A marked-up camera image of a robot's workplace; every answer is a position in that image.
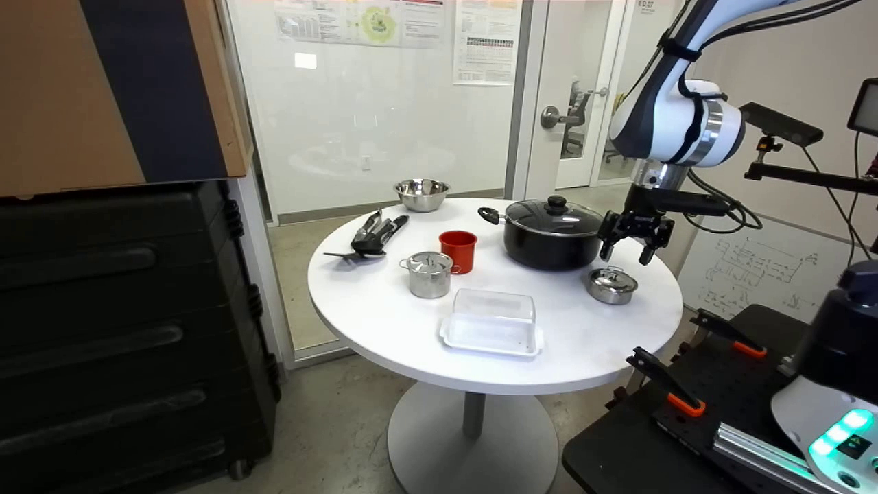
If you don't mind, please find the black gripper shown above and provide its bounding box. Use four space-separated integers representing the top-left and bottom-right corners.
596 183 684 268

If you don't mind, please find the glass lid with black knob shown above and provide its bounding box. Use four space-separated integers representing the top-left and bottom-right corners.
505 191 603 235

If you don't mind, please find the large black cooking pot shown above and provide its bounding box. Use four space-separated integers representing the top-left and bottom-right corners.
474 199 608 273

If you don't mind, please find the white board panel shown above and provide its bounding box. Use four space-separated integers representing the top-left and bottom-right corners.
677 213 858 324

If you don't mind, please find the clear plastic container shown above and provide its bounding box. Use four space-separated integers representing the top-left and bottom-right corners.
435 286 545 361

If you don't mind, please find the red cup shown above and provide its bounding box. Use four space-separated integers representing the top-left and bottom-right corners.
435 228 481 278

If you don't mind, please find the white framed glass door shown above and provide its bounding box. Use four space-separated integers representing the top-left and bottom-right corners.
523 0 638 199

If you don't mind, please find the steel mug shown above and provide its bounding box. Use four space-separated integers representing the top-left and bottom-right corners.
398 249 455 302

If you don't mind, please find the steel bowl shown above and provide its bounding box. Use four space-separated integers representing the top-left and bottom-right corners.
393 176 452 213

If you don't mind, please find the black perforated robot table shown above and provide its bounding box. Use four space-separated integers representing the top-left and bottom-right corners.
560 298 878 494

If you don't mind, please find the white paper notice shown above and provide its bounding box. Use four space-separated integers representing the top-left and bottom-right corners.
452 0 521 91

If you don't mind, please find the black screen device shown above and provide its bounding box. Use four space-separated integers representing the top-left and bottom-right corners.
846 74 878 140

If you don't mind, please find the black slotted spatula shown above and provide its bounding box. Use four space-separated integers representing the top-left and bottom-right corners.
320 245 386 272

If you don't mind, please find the poster with green circle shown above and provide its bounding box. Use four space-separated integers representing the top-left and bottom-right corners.
271 0 455 48

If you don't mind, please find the black equipment case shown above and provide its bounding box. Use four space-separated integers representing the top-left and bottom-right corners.
0 179 282 494

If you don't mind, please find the cardboard box with dark stripe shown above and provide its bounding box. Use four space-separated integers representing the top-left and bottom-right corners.
0 0 254 203

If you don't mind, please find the small steel pot with handles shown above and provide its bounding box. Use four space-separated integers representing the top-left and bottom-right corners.
586 272 641 308

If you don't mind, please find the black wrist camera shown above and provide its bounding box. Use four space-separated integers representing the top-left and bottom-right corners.
671 186 739 220

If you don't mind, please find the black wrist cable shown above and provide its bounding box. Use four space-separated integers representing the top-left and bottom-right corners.
680 168 766 235

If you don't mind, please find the black clamp with orange handle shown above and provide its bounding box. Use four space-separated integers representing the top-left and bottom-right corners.
625 342 711 423
689 304 770 365

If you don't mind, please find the metal door handle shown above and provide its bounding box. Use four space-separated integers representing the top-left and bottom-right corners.
538 103 575 131

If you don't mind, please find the black camera on stand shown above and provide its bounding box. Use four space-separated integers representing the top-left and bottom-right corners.
739 99 828 151

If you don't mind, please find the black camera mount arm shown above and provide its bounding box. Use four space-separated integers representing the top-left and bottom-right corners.
743 133 878 195

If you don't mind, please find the aluminium rail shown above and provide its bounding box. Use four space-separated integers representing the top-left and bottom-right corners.
711 419 832 494

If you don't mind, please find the white table pedestal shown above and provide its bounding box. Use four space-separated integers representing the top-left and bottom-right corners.
385 378 563 494

